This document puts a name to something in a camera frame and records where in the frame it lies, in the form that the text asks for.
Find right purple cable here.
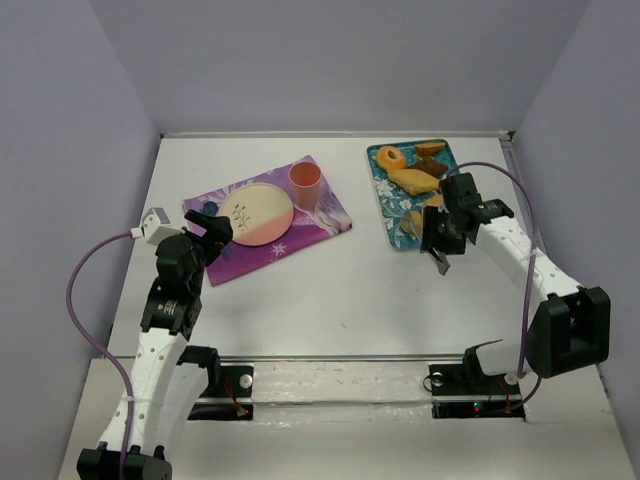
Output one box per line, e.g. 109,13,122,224
447,161,546,414

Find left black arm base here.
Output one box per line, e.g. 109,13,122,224
178,346,254,421

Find blue plastic fork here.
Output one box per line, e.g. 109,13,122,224
221,243,233,260

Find purple floral placemat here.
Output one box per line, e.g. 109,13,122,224
183,155,352,287

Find teal floral tray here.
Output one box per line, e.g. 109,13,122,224
366,139,457,251

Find metal serving tongs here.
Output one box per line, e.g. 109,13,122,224
407,209,451,277

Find purple cable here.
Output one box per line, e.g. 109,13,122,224
67,232,137,480
447,161,546,414

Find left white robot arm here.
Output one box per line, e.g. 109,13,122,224
76,208,233,479

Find glazed ring doughnut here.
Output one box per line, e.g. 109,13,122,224
376,145,407,171

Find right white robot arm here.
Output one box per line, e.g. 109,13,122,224
420,173,611,380

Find long golden bread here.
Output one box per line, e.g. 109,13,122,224
387,169,439,196

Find cream and pink plate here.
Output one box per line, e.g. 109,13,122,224
219,183,294,247

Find metal mounting rail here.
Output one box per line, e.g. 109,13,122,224
220,353,463,363

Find pink plastic cup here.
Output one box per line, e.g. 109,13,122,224
289,161,322,210

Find dark chocolate pastry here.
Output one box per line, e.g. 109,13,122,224
409,156,448,178

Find brown bread wedge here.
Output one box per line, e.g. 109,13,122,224
414,141,447,157

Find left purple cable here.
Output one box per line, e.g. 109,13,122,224
67,232,137,480

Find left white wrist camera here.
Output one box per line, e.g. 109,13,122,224
130,207,183,246

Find large plain doughnut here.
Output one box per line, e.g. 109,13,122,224
421,194,444,211

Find blue plastic spoon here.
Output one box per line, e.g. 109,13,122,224
200,201,218,217

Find small round bread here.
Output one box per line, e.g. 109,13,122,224
400,210,423,239

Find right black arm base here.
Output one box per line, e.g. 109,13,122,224
423,344,526,419

